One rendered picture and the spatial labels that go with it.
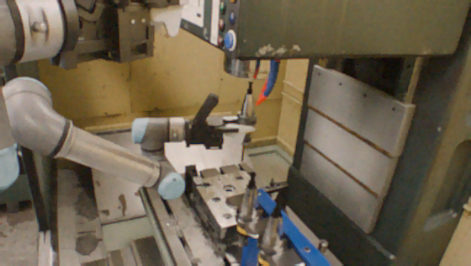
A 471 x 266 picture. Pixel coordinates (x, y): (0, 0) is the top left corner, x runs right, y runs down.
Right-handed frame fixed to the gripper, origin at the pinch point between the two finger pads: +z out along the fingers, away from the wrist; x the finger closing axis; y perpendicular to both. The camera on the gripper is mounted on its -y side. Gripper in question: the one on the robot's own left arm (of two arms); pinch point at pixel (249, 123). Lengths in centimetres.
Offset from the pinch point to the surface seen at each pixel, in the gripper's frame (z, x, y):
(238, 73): -5.8, 6.4, -17.5
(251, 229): -6.4, 37.5, 9.6
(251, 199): -5.9, 33.3, 4.3
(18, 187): -139, -130, 106
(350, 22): 11.7, 30.6, -35.3
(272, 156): 44, -106, 72
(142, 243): -37, -12, 58
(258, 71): -0.7, 8.2, -18.8
